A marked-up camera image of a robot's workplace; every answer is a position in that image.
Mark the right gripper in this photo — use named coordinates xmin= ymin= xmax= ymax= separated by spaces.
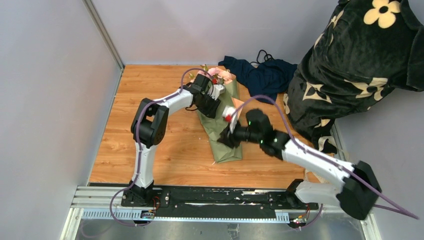
xmin=216 ymin=119 xmax=263 ymax=150

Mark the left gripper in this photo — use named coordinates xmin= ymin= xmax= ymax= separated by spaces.
xmin=196 ymin=91 xmax=222 ymax=119

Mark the wrapping paper sheet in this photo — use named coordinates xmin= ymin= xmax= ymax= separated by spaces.
xmin=197 ymin=80 xmax=243 ymax=164

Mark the fake rose stem three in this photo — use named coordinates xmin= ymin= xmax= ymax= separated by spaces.
xmin=197 ymin=64 xmax=225 ymax=78

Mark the fake rose stem one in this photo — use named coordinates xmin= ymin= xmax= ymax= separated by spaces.
xmin=218 ymin=69 xmax=236 ymax=84

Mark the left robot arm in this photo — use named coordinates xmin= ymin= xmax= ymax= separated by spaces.
xmin=124 ymin=74 xmax=226 ymax=207

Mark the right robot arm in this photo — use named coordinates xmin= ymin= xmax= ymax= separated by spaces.
xmin=218 ymin=106 xmax=382 ymax=220

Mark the navy blue cloth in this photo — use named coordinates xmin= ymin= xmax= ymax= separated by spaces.
xmin=218 ymin=55 xmax=298 ymax=101

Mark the cream printed ribbon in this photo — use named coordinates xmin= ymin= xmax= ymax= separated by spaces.
xmin=312 ymin=135 xmax=338 ymax=154

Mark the black floral plush blanket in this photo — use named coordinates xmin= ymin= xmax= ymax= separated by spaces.
xmin=284 ymin=0 xmax=424 ymax=148

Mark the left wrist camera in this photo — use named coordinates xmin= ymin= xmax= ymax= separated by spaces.
xmin=207 ymin=80 xmax=226 ymax=100

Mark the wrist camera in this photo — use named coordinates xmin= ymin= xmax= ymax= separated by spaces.
xmin=222 ymin=105 xmax=238 ymax=133
xmin=207 ymin=80 xmax=226 ymax=100

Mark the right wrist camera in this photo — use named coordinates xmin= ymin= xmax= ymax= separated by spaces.
xmin=222 ymin=105 xmax=238 ymax=133

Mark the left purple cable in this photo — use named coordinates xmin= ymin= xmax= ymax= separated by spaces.
xmin=109 ymin=67 xmax=216 ymax=228

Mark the purple cable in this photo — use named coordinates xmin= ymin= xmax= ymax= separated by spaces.
xmin=109 ymin=67 xmax=216 ymax=228
xmin=226 ymin=95 xmax=420 ymax=229

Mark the black cord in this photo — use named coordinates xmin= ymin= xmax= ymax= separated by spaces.
xmin=249 ymin=48 xmax=276 ymax=67

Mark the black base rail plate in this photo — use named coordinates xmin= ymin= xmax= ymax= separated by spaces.
xmin=114 ymin=185 xmax=320 ymax=220

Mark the aluminium frame post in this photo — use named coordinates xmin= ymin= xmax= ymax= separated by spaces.
xmin=82 ymin=0 xmax=125 ymax=72

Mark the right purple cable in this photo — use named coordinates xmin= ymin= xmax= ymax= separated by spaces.
xmin=226 ymin=95 xmax=420 ymax=229

